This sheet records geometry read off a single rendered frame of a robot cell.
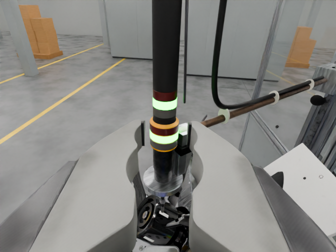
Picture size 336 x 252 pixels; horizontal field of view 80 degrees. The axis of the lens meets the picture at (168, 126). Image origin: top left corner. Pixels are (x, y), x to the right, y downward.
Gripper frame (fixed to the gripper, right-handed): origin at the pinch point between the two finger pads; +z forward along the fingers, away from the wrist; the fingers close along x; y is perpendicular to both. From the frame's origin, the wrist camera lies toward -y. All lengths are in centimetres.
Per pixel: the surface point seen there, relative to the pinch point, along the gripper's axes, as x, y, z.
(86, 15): -481, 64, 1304
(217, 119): 9.2, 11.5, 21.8
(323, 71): 46, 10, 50
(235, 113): 13.3, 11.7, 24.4
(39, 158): -161, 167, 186
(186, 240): 6, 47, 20
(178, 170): 2.2, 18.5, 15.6
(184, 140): 2.9, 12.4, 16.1
